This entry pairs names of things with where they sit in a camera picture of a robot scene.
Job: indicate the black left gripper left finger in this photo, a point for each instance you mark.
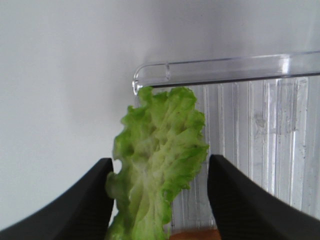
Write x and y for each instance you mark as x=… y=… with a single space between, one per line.
x=83 y=212

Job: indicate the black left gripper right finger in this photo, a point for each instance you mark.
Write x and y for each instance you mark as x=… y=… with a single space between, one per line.
x=244 y=211

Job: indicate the bacon strip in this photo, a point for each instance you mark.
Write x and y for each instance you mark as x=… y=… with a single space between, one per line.
x=206 y=234

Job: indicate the green lettuce leaf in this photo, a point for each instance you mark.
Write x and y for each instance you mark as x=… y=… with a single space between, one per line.
x=161 y=149

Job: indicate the clear plastic left tray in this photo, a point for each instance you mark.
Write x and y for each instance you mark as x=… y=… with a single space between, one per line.
x=262 y=113

